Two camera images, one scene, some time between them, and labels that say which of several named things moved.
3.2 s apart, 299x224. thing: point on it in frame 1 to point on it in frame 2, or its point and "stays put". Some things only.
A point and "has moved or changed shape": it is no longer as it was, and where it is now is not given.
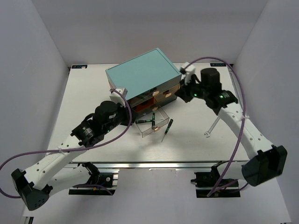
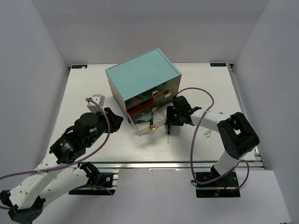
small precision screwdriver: (141, 121) stays put
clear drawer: (145, 128) stays put
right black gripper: (182, 92) to (169, 120)
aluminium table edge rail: (160, 165) stays put
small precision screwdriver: (167, 128) has moved or changed shape
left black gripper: (124, 110) to (115, 121)
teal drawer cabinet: (151, 80) stays put
